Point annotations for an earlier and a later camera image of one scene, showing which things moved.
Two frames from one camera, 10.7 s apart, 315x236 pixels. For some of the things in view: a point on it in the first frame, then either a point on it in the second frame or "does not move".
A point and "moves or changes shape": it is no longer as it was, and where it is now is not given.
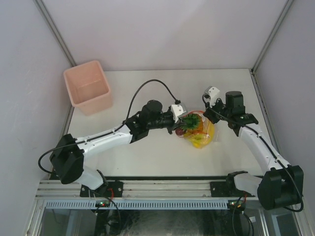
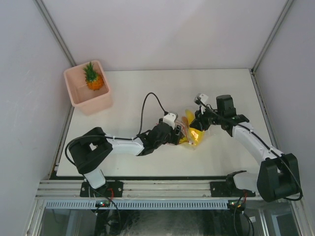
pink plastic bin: [88, 88] does not move
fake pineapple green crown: [189, 121] to [90, 73]
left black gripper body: [169, 123] to [173, 138]
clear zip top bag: [194, 126] moves or changes shape
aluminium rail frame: [59, 190] does not move
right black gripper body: [219, 107] to [205, 119]
